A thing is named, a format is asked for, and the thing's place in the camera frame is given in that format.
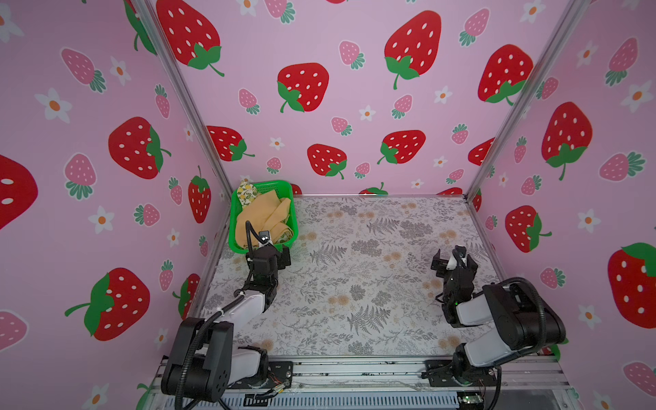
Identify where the tan yellow skirt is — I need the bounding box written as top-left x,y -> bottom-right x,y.
235,191 -> 294,249

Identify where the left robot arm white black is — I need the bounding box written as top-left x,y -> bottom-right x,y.
162,244 -> 291,409

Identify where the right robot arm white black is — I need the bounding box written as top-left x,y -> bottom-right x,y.
421,246 -> 566,385

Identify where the lemon print skirt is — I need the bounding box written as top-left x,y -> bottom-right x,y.
236,179 -> 259,208

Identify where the green plastic basket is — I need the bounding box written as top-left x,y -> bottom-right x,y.
228,180 -> 299,254

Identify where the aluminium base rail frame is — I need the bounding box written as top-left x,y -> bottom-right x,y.
137,354 -> 580,410

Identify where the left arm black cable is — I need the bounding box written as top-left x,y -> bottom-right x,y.
173,221 -> 262,410

